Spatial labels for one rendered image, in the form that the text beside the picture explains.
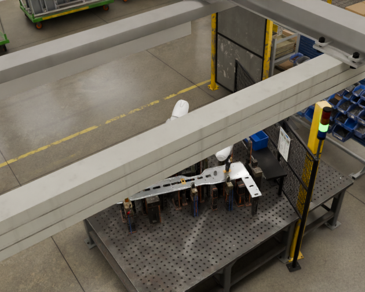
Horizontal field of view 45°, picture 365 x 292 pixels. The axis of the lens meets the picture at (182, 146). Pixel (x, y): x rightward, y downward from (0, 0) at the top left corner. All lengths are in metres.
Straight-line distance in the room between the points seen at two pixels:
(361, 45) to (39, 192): 1.04
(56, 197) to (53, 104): 6.70
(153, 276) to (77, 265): 1.31
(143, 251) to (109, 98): 3.87
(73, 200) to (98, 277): 4.00
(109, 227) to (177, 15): 2.96
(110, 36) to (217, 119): 0.75
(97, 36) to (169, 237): 2.86
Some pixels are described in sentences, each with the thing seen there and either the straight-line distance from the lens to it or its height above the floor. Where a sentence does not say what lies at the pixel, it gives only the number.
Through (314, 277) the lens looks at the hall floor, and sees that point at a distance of 5.04.
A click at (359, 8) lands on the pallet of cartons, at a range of 8.26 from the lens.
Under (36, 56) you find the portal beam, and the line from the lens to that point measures 1.70.
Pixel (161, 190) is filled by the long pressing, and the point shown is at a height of 1.00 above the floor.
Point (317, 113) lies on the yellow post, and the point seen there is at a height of 1.92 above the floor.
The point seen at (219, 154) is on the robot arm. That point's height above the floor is 1.41.
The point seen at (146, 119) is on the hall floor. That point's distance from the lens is 6.97.
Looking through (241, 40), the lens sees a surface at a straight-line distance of 6.66.
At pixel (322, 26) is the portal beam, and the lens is 1.59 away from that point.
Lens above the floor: 4.07
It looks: 40 degrees down
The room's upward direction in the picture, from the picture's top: 2 degrees counter-clockwise
